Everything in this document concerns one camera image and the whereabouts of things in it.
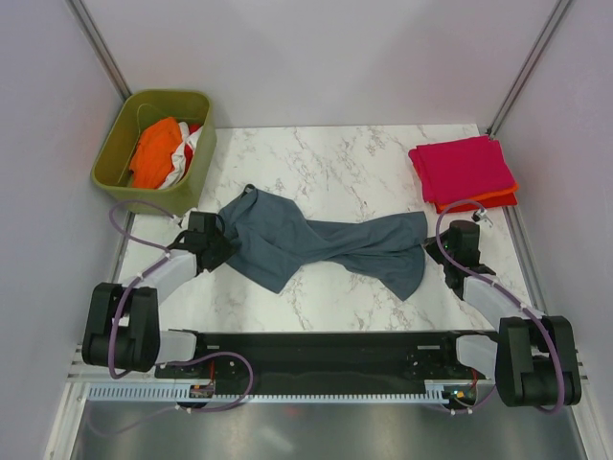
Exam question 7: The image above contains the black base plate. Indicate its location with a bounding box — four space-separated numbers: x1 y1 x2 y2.
155 332 484 395

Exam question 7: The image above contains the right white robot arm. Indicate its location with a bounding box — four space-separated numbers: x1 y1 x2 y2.
424 220 582 412

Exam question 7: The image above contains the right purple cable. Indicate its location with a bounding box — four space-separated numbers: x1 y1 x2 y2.
434 200 569 417

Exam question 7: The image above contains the orange folded t-shirt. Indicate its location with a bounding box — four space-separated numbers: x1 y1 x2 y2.
450 184 519 213

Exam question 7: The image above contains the red folded t-shirt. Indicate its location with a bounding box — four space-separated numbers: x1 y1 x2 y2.
450 193 517 213

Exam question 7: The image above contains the white and red t-shirt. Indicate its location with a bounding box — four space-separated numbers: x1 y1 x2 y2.
158 122 203 190

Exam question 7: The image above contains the blue-grey t-shirt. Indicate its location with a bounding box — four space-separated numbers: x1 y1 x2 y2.
219 185 428 302

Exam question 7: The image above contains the white slotted cable duct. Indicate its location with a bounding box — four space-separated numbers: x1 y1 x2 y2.
86 382 448 404

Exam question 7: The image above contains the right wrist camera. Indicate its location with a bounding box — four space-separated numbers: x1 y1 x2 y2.
471 208 494 228

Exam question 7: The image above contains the magenta folded t-shirt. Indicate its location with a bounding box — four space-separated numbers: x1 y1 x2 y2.
408 136 518 208

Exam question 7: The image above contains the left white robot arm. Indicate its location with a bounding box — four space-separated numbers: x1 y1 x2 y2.
81 212 236 379

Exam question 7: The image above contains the orange t-shirt in bin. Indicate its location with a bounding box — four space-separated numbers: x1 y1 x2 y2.
129 117 183 189

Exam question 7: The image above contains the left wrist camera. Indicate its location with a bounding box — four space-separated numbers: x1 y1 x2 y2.
170 209 192 229

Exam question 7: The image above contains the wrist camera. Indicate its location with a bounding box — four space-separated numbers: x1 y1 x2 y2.
471 208 494 228
170 209 192 229

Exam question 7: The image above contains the olive green plastic bin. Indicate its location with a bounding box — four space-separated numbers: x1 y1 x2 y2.
91 89 216 215

